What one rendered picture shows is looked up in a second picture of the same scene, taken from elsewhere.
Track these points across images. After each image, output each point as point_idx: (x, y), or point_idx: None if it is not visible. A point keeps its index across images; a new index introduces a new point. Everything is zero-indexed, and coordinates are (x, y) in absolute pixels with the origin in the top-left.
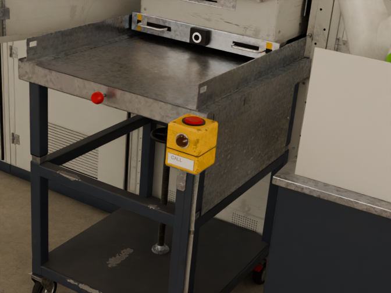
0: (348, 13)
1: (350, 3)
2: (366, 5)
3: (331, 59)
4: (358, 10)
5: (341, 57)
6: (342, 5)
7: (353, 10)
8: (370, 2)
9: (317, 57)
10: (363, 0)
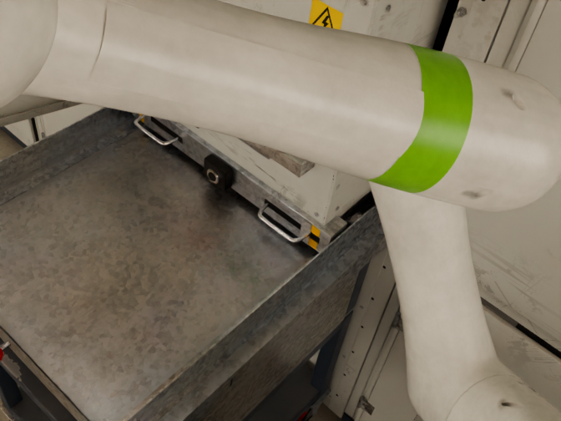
0: (409, 342)
1: (415, 333)
2: (444, 350)
3: None
4: (427, 352)
5: None
6: (402, 322)
7: (418, 346)
8: (453, 346)
9: None
10: (439, 340)
